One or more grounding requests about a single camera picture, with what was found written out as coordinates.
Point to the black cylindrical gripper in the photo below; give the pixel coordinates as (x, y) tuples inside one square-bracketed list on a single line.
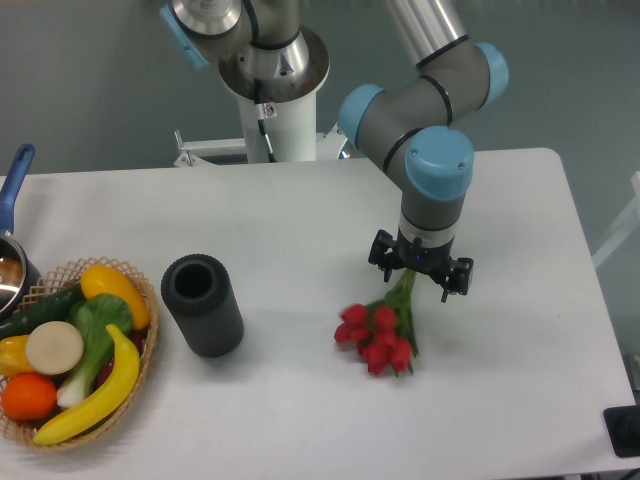
[(423, 252)]

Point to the red tulip bouquet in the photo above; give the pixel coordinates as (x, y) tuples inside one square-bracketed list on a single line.
[(383, 331)]

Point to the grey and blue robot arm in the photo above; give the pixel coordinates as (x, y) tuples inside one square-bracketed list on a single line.
[(406, 134)]

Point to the dark grey ribbed vase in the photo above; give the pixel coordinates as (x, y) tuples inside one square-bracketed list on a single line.
[(198, 293)]

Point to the black device at table edge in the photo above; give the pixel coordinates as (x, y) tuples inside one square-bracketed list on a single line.
[(622, 425)]

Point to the dark red fruit in basket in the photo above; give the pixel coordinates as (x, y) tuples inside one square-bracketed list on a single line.
[(138, 339)]

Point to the yellow banana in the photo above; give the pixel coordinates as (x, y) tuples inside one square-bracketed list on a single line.
[(102, 402)]

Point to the green bok choy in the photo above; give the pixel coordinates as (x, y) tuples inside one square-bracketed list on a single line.
[(91, 319)]

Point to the woven wicker basket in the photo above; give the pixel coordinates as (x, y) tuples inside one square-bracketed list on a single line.
[(62, 277)]

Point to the green cucumber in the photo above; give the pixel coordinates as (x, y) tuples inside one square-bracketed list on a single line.
[(54, 307)]

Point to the beige round mushroom cap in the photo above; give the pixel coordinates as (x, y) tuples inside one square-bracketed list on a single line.
[(54, 348)]

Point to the orange fruit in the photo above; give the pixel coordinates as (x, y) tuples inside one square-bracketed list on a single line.
[(29, 396)]

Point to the yellow bell pepper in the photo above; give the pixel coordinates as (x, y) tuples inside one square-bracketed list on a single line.
[(13, 358)]

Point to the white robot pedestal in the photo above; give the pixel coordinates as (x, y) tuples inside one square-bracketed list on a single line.
[(275, 90)]

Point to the white frame at right edge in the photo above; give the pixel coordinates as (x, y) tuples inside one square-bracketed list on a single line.
[(624, 224)]

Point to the blue handled saucepan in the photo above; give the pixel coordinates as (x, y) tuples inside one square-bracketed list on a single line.
[(18, 274)]

